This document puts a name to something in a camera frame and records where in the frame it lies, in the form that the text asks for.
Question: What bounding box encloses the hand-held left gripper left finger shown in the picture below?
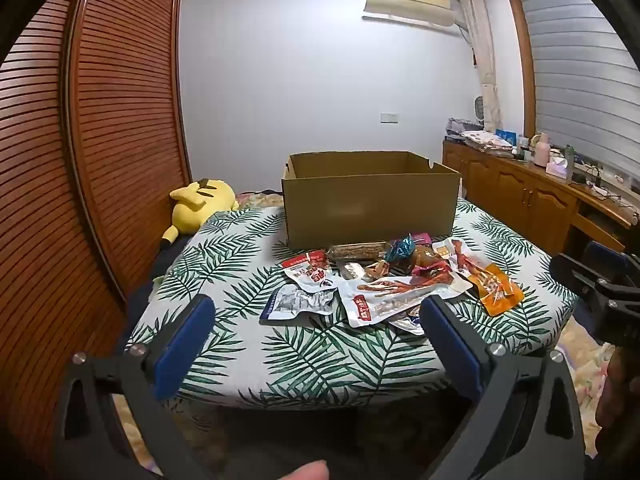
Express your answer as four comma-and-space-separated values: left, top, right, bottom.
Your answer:
50, 294, 221, 480

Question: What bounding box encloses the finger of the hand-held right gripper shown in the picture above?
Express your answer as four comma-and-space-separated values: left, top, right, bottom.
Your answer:
549, 240, 640, 313

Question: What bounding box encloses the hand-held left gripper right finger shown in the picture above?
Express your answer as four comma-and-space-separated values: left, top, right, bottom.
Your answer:
419, 294, 588, 480

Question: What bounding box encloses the orange snack packet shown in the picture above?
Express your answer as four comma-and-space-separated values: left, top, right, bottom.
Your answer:
469, 263, 526, 317

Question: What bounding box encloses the large white chicken feet packet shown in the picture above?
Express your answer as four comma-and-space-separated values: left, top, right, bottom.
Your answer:
339, 270, 474, 329

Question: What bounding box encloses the clear braised chicken packet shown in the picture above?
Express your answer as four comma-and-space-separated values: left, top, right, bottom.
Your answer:
412, 244, 452, 273

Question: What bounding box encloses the grey and white snack packet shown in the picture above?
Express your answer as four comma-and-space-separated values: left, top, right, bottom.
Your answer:
259, 284, 336, 322

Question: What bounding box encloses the clear tray snack bar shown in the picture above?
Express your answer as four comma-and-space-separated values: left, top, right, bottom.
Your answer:
326, 241, 394, 262

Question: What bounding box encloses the red and white snack packet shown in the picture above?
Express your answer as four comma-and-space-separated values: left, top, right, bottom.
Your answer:
281, 250, 335, 292

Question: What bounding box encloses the brown cardboard box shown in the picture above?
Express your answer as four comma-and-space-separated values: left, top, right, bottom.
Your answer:
281, 150, 462, 252

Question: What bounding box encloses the person's right forearm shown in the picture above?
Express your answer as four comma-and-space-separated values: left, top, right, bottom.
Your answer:
595, 345, 640, 457

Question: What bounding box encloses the person's left hand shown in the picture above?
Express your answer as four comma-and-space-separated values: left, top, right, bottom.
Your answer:
291, 461, 330, 480

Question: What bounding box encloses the dark blue cloth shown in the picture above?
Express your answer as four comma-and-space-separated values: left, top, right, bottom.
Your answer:
127, 234, 193, 313

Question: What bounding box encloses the white packet with red claw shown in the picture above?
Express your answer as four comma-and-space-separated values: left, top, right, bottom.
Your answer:
433, 238, 484, 277

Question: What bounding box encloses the blue foil snack packet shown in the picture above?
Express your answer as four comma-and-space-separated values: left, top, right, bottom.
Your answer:
384, 234, 417, 264

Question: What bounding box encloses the wooden cabinet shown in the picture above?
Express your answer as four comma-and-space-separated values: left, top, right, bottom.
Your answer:
442, 139, 640, 262

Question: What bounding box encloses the leaf-print tablecloth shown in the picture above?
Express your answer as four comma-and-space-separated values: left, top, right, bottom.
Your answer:
125, 196, 581, 411

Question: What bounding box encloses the pink kettle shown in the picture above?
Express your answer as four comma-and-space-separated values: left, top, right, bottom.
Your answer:
532, 132, 552, 168

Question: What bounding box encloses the yellow plush toy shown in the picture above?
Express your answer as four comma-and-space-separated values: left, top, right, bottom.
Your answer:
161, 177, 240, 252

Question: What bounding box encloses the floral blanket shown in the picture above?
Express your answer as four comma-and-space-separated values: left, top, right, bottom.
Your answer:
236, 191, 285, 209

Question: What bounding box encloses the folded floral cloth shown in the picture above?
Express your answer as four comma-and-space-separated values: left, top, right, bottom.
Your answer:
460, 130, 516, 154

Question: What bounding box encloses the wooden louvred wardrobe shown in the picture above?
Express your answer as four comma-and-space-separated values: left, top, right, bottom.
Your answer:
0, 0, 194, 461

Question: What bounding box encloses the folded purple striped cloth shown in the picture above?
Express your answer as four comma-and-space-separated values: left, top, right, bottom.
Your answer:
446, 117, 484, 137

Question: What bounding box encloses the grey window blind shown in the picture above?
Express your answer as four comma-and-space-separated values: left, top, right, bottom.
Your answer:
515, 0, 640, 181

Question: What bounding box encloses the cream curtain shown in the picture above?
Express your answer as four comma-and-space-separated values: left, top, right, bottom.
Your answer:
457, 0, 502, 134

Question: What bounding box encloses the wall air conditioner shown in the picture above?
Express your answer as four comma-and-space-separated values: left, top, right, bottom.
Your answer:
362, 0, 459, 29

